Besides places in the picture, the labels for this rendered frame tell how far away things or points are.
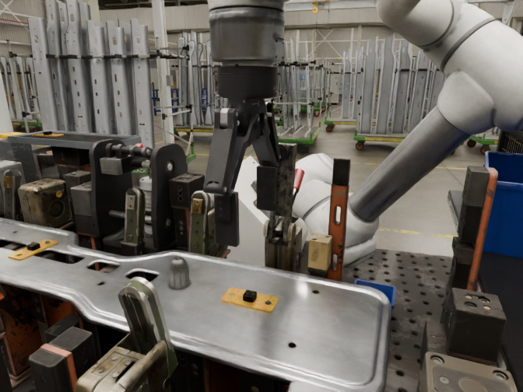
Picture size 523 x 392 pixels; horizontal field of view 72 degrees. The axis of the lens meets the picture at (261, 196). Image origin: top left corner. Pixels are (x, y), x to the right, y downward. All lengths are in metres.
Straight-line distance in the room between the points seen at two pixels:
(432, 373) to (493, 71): 0.58
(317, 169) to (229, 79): 0.76
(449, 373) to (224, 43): 0.41
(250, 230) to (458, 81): 0.72
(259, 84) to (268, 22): 0.07
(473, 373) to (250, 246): 0.90
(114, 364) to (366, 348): 0.29
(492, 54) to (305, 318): 0.59
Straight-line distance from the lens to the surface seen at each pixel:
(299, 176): 0.72
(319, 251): 0.62
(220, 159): 0.41
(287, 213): 0.64
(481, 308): 0.49
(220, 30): 0.45
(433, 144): 0.91
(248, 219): 1.18
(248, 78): 0.44
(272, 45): 0.44
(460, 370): 0.42
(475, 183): 0.60
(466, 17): 0.87
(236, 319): 0.54
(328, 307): 0.57
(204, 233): 0.73
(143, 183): 0.85
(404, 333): 1.06
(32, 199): 1.01
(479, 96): 0.83
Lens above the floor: 1.32
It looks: 18 degrees down
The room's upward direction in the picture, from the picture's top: straight up
